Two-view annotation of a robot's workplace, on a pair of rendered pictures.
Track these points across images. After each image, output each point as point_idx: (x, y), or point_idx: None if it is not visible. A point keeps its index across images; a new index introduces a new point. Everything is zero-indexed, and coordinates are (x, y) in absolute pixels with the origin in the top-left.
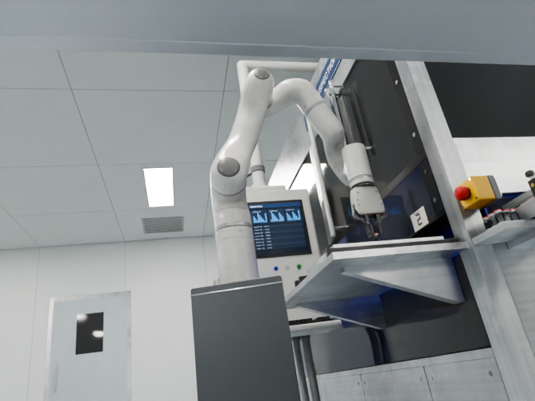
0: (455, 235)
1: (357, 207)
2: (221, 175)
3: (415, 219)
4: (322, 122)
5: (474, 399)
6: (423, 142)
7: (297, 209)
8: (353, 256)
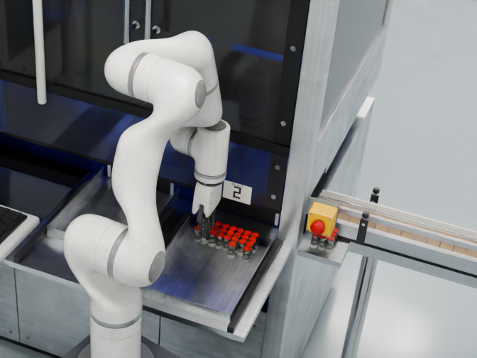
0: (280, 236)
1: (207, 212)
2: (151, 283)
3: (230, 188)
4: (209, 114)
5: None
6: (292, 142)
7: None
8: (250, 329)
